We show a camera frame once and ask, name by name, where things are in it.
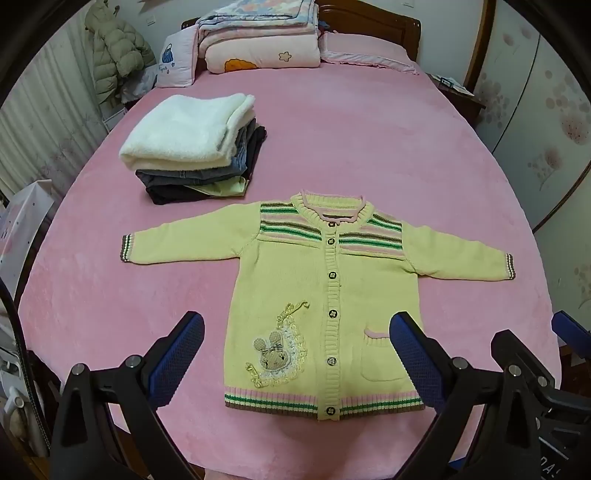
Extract small white printed pillow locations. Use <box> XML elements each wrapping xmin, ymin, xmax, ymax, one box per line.
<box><xmin>157</xmin><ymin>25</ymin><xmax>200</xmax><ymax>88</ymax></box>

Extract grey-blue crumpled clothing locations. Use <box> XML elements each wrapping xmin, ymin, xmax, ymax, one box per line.
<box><xmin>121</xmin><ymin>65</ymin><xmax>160</xmax><ymax>104</ymax></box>

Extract pink pillow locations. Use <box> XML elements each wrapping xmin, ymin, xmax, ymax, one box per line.
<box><xmin>318</xmin><ymin>31</ymin><xmax>421</xmax><ymax>76</ymax></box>

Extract grey folded jeans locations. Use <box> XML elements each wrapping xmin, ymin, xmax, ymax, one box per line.
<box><xmin>135</xmin><ymin>117</ymin><xmax>259</xmax><ymax>186</ymax></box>

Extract bed with pink sheet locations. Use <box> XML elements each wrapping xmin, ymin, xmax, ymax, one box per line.
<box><xmin>18</xmin><ymin>69</ymin><xmax>561</xmax><ymax>480</ymax></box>

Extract pink folded quilt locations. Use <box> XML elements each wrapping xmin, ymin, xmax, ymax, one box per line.
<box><xmin>198</xmin><ymin>22</ymin><xmax>321</xmax><ymax>75</ymax></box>

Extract black strap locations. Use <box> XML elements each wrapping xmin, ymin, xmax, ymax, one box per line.
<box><xmin>0</xmin><ymin>277</ymin><xmax>51</xmax><ymax>460</ymax></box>

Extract yellow knitted cardigan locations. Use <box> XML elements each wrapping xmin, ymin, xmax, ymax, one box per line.
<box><xmin>121</xmin><ymin>190</ymin><xmax>517</xmax><ymax>422</ymax></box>

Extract floral folded quilt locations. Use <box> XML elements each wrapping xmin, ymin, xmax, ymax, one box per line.
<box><xmin>196</xmin><ymin>0</ymin><xmax>319</xmax><ymax>38</ymax></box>

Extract wooden headboard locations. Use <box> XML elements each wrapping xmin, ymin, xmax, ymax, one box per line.
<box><xmin>181</xmin><ymin>4</ymin><xmax>422</xmax><ymax>63</ymax></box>

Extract white curtain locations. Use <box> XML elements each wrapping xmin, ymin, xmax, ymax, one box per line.
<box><xmin>0</xmin><ymin>41</ymin><xmax>108</xmax><ymax>199</ymax></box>

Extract black folded garment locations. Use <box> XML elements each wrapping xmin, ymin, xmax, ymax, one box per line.
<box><xmin>144</xmin><ymin>127</ymin><xmax>269</xmax><ymax>205</ymax></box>

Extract olive puffer jacket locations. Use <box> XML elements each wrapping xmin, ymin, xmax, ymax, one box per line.
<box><xmin>84</xmin><ymin>0</ymin><xmax>157</xmax><ymax>106</ymax></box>

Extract white fluffy folded garment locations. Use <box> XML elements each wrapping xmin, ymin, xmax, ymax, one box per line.
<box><xmin>119</xmin><ymin>93</ymin><xmax>256</xmax><ymax>171</ymax></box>

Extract white paper bag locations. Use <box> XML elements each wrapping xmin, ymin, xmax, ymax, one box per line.
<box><xmin>0</xmin><ymin>179</ymin><xmax>56</xmax><ymax>296</ymax></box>

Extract light green folded garment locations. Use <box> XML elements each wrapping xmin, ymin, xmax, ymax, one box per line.
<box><xmin>185</xmin><ymin>178</ymin><xmax>250</xmax><ymax>199</ymax></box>

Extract papers on nightstand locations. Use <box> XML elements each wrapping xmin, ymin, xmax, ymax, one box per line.
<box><xmin>436</xmin><ymin>74</ymin><xmax>474</xmax><ymax>96</ymax></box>

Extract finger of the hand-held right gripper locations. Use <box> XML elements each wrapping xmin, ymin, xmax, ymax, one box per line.
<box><xmin>551</xmin><ymin>310</ymin><xmax>591</xmax><ymax>357</ymax></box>
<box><xmin>491</xmin><ymin>329</ymin><xmax>561</xmax><ymax>408</ymax></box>

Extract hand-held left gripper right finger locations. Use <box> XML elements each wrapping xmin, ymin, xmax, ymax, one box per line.
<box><xmin>389</xmin><ymin>311</ymin><xmax>542</xmax><ymax>480</ymax></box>

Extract floral wardrobe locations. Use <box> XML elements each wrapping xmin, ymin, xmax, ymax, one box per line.
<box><xmin>464</xmin><ymin>0</ymin><xmax>591</xmax><ymax>232</ymax></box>

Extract wooden nightstand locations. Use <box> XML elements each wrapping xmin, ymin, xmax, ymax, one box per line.
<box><xmin>429</xmin><ymin>73</ymin><xmax>486</xmax><ymax>126</ymax></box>

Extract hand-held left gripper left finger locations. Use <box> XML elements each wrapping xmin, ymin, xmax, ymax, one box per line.
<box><xmin>50</xmin><ymin>311</ymin><xmax>206</xmax><ymax>480</ymax></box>

